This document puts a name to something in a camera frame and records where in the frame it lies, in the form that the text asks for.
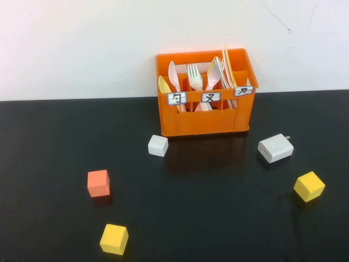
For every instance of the white paper spoon label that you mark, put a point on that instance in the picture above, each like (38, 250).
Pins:
(177, 98)

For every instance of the white USB wall charger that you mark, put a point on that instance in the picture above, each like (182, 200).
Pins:
(275, 148)

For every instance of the white paper fork label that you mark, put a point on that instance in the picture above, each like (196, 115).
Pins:
(210, 97)

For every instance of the pink plastic fork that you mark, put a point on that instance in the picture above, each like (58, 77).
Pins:
(213, 80)

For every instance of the orange plastic cutlery holder crate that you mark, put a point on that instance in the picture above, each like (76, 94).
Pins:
(207, 122)

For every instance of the yellow foam cube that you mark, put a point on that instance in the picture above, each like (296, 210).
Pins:
(113, 238)
(309, 187)

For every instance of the white serrated plastic knife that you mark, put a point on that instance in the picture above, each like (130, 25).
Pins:
(220, 72)

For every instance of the white plastic fork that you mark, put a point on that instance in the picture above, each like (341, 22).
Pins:
(195, 80)

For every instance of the orange foam cube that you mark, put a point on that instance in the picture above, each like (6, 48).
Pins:
(98, 183)

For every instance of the white foam cube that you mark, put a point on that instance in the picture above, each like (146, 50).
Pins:
(157, 146)

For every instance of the white paper knife label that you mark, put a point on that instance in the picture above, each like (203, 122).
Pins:
(243, 91)

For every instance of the yellow plastic fork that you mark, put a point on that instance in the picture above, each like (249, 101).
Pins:
(210, 70)

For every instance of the pink plastic spoon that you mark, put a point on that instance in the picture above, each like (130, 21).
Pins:
(173, 72)

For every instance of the yellow plastic knife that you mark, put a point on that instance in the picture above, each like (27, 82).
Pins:
(230, 72)

